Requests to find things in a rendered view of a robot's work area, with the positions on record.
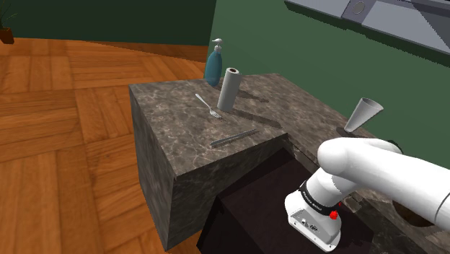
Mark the silver fork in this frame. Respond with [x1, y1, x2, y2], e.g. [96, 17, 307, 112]
[195, 92, 226, 123]

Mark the potted plant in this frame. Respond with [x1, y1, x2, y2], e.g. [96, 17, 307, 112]
[0, 3, 18, 45]

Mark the blue soap dispenser bottle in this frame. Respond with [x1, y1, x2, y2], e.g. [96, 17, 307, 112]
[204, 38, 224, 88]

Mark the white paper towel roll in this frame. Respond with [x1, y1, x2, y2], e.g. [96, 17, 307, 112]
[216, 67, 243, 113]

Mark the grey wall cabinet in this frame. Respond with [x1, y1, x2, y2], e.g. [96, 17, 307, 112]
[283, 0, 450, 56]

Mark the grey table knife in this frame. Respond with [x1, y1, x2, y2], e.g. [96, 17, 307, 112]
[210, 128, 260, 147]

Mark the grey cone cup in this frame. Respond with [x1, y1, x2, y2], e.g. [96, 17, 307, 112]
[343, 97, 384, 133]

